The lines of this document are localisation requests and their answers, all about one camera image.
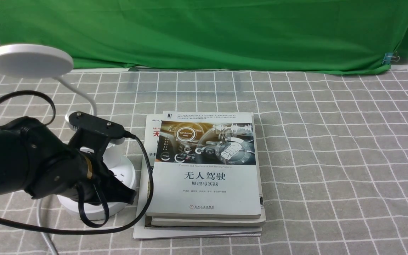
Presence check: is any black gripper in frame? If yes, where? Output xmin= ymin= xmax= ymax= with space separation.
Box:
xmin=70 ymin=152 xmax=137 ymax=205

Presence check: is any white desk lamp with socket base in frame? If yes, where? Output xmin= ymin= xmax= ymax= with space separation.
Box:
xmin=0 ymin=44 xmax=137 ymax=221

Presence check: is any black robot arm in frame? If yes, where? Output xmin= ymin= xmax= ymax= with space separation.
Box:
xmin=0 ymin=114 xmax=136 ymax=205

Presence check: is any bottom white magazine book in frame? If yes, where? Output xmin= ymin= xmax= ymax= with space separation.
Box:
xmin=133 ymin=114 xmax=262 ymax=239

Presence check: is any middle book under top book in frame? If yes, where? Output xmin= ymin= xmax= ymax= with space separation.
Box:
xmin=151 ymin=113 xmax=266 ymax=227

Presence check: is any top book self-driving cover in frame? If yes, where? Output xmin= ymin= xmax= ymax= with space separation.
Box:
xmin=146 ymin=112 xmax=262 ymax=219

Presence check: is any grey checkered tablecloth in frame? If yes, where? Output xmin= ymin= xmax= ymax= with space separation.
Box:
xmin=0 ymin=69 xmax=408 ymax=255

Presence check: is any green backdrop cloth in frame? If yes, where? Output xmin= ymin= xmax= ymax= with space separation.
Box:
xmin=0 ymin=0 xmax=408 ymax=75

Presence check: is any blue binder clip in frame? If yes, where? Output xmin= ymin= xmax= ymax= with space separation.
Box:
xmin=382 ymin=51 xmax=401 ymax=65

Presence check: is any black camera cable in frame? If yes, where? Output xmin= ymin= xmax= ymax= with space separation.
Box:
xmin=0 ymin=90 xmax=154 ymax=236

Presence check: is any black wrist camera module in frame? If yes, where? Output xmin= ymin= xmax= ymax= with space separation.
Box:
xmin=68 ymin=112 xmax=125 ymax=160

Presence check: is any white lamp power cord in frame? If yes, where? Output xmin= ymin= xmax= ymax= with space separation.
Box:
xmin=36 ymin=198 xmax=60 ymax=255

